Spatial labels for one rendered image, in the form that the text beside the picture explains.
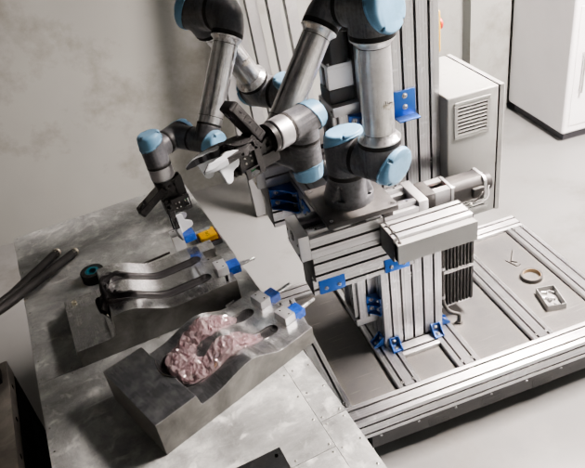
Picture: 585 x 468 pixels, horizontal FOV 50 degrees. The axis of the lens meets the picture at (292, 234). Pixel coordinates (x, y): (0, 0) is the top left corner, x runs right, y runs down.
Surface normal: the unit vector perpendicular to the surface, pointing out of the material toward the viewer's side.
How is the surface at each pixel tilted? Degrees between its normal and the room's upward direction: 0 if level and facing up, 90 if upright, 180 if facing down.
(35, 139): 90
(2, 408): 0
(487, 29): 90
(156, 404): 0
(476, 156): 90
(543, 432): 0
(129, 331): 90
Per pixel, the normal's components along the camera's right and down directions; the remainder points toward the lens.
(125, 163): 0.31, 0.51
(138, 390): -0.14, -0.82
